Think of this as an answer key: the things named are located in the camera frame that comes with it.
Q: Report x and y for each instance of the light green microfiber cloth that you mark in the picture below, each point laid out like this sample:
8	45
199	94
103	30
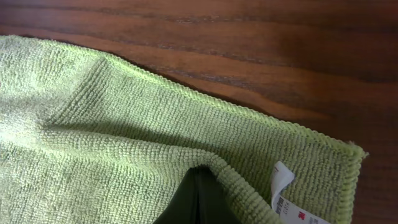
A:
87	137

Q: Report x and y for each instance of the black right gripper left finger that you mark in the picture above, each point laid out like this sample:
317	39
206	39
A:
183	207

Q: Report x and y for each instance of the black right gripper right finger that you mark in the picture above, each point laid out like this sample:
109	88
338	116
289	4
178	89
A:
212	205

